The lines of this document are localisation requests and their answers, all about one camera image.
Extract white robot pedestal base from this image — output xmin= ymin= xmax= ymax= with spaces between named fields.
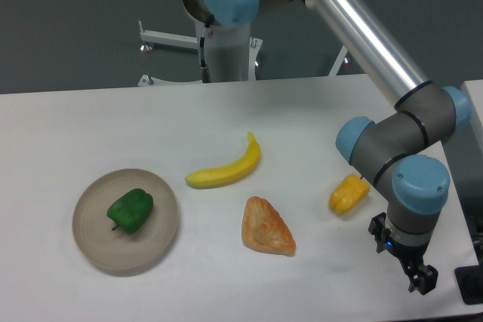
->
xmin=138 ymin=0 xmax=355 ymax=87

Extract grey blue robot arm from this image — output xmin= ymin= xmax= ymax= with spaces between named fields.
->
xmin=183 ymin=0 xmax=472 ymax=294

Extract beige round plate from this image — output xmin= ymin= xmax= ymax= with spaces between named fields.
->
xmin=72 ymin=169 xmax=180 ymax=276

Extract yellow toy banana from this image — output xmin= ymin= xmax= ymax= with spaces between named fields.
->
xmin=185 ymin=132 xmax=261 ymax=189

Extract yellow toy bell pepper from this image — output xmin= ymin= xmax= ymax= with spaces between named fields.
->
xmin=328 ymin=173 xmax=370 ymax=216

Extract toy pastry turnover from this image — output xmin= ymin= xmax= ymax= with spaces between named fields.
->
xmin=241 ymin=196 xmax=296 ymax=256

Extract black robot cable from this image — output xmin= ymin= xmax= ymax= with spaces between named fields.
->
xmin=198 ymin=14 xmax=216 ymax=84

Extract black device at edge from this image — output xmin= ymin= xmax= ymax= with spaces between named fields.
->
xmin=454 ymin=265 xmax=482 ymax=305

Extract green toy bell pepper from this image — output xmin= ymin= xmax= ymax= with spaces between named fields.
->
xmin=106 ymin=189 xmax=154 ymax=235

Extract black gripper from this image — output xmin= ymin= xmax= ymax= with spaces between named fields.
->
xmin=368 ymin=213 xmax=438 ymax=295

